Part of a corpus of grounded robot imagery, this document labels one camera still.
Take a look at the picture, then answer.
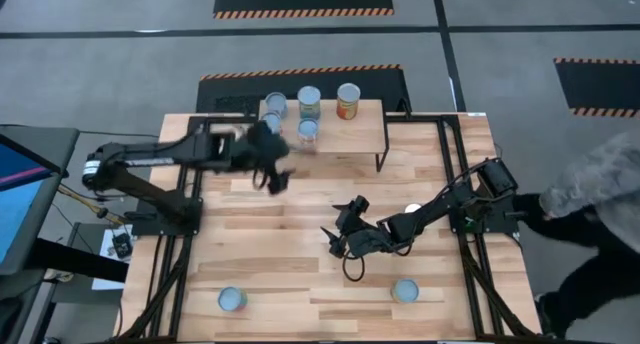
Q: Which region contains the small grey-blue can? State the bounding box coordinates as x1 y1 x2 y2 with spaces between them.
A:
263 91 289 119

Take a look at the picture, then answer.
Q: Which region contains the small white carrot can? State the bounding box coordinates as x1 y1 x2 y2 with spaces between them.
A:
296 117 321 146

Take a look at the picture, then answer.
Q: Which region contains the person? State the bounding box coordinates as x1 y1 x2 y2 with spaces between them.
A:
512 128 640 340

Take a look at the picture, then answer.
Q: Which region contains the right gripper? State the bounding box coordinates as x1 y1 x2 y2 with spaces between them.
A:
319 195 397 260

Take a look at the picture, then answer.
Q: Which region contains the orange apple can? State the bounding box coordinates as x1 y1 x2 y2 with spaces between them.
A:
335 82 362 121

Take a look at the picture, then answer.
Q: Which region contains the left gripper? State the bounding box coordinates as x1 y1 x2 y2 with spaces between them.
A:
238 120 297 196

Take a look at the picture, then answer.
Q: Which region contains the black monitor stand beam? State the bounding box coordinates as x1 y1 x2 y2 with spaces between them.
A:
27 237 130 284

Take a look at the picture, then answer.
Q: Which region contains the Diced Tomatoes can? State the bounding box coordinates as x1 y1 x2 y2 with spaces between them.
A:
217 285 249 314

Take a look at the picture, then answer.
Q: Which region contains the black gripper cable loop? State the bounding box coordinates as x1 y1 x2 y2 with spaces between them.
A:
341 251 367 284

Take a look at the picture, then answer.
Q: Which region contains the Saucy O's can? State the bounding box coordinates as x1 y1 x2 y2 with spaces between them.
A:
260 110 284 135

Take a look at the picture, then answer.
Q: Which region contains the blue Tomatoes can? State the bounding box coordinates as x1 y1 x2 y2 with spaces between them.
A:
389 277 421 305

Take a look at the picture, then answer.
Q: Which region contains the teal Cherries can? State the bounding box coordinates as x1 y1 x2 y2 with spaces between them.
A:
296 85 323 121

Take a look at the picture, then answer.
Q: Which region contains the wooden shelf with black legs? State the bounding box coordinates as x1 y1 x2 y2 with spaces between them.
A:
252 98 391 174

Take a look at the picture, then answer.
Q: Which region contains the white paper sheet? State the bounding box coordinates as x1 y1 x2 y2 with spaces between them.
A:
92 224 134 291

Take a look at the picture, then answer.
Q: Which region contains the monitor with blue screen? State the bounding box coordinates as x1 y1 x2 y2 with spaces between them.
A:
0 126 80 276

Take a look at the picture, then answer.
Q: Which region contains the small black device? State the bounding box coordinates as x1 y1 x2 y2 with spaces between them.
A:
112 232 134 259

